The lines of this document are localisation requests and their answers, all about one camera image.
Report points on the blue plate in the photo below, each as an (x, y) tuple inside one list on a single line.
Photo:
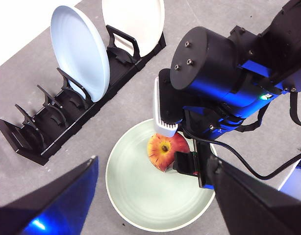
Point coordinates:
[(79, 54)]

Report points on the red yellow apple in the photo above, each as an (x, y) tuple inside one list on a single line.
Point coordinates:
[(160, 156)]

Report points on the green plate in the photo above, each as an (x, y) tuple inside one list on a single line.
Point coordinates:
[(150, 195)]

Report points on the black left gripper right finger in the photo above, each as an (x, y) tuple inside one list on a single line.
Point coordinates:
[(258, 210)]

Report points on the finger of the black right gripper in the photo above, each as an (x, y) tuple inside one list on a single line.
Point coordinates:
[(184, 162)]

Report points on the white plate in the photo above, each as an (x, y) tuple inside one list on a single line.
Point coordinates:
[(140, 24)]

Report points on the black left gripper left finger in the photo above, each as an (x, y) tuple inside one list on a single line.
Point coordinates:
[(50, 208)]

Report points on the black plate rack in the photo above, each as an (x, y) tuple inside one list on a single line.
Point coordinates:
[(67, 122)]

